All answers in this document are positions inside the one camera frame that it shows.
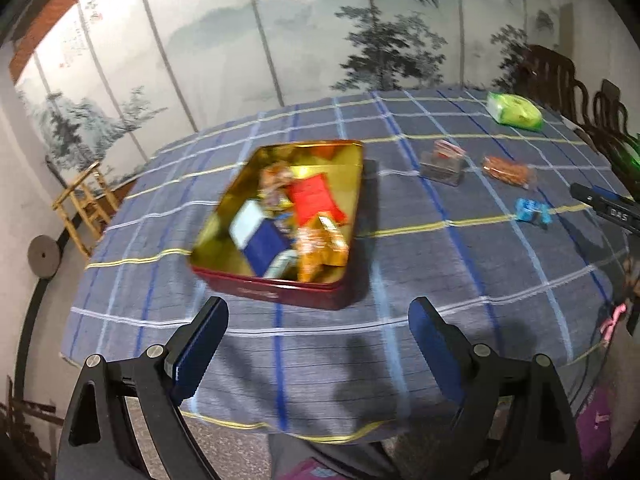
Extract dark wooden chair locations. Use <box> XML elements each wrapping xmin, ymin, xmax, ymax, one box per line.
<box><xmin>515</xmin><ymin>44</ymin><xmax>639</xmax><ymax>195</ymax></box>

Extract painted folding screen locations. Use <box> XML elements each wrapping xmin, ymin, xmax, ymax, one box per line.
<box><xmin>9</xmin><ymin>0</ymin><xmax>559</xmax><ymax>183</ymax></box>

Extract red snack packet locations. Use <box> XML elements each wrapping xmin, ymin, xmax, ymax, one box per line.
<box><xmin>288</xmin><ymin>174</ymin><xmax>348</xmax><ymax>226</ymax></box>

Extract orange snack packet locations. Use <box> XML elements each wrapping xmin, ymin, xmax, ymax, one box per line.
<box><xmin>295</xmin><ymin>211</ymin><xmax>349</xmax><ymax>283</ymax></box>

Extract green tissue pack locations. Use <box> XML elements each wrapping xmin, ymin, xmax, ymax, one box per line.
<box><xmin>486</xmin><ymin>92</ymin><xmax>544</xmax><ymax>131</ymax></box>

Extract blue and white snack box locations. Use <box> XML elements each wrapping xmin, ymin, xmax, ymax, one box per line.
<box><xmin>229</xmin><ymin>200</ymin><xmax>297</xmax><ymax>280</ymax></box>

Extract round stone disc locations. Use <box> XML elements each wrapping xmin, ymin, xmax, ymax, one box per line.
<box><xmin>27</xmin><ymin>234</ymin><xmax>61</xmax><ymax>280</ymax></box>

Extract red and gold tin box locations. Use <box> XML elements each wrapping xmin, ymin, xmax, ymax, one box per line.
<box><xmin>189</xmin><ymin>139</ymin><xmax>363</xmax><ymax>310</ymax></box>

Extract bamboo chair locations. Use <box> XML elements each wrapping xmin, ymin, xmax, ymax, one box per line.
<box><xmin>52</xmin><ymin>160</ymin><xmax>122</xmax><ymax>259</ymax></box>

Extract blue candy packet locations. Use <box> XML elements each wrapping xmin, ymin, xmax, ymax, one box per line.
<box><xmin>515</xmin><ymin>198</ymin><xmax>552</xmax><ymax>226</ymax></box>

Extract clear bag of orange snacks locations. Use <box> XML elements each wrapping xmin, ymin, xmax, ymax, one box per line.
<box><xmin>482</xmin><ymin>156</ymin><xmax>536</xmax><ymax>190</ymax></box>

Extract blue plaid tablecloth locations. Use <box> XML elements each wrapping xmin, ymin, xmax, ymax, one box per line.
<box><xmin>61</xmin><ymin>89</ymin><xmax>628</xmax><ymax>443</ymax></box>

